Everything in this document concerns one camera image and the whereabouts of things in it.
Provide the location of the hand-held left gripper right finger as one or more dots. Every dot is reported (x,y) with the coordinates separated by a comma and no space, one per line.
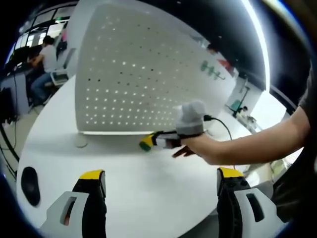
(244,208)

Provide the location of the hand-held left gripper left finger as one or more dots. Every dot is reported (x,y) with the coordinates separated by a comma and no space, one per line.
(76,208)

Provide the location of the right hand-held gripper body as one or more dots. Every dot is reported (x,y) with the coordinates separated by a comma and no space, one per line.
(190,121)

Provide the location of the white perforated mounting plate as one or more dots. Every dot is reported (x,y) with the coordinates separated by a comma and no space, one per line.
(138,74)

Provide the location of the person's right hand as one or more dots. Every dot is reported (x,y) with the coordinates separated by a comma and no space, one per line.
(203,147)

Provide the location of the green stand with black pole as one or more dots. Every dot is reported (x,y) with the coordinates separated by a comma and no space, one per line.
(235,104)

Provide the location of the black oval pad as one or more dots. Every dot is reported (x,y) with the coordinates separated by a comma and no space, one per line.
(30,186)

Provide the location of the person's dark clothing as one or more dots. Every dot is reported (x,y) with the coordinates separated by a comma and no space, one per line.
(297,188)

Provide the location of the red object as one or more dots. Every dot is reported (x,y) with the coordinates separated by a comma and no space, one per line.
(224,63)

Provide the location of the white light strip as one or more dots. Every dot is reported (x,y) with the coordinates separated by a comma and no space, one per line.
(262,39)

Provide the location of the white office chair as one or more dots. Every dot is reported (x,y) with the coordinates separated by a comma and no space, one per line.
(59,75)

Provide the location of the white desk partition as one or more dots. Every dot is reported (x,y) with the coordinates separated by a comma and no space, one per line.
(71,29)

